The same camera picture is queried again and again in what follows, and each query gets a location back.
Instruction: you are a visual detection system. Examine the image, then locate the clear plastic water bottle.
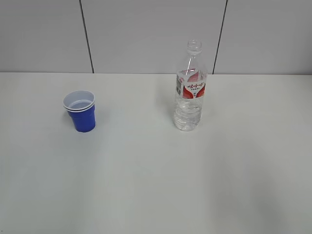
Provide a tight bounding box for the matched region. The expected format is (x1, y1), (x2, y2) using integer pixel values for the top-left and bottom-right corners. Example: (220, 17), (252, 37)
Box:
(174, 39), (208, 132)

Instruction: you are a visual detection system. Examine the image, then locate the blue paper cup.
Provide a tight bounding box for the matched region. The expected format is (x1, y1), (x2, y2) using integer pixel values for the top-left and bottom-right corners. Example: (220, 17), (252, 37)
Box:
(63, 90), (96, 133)

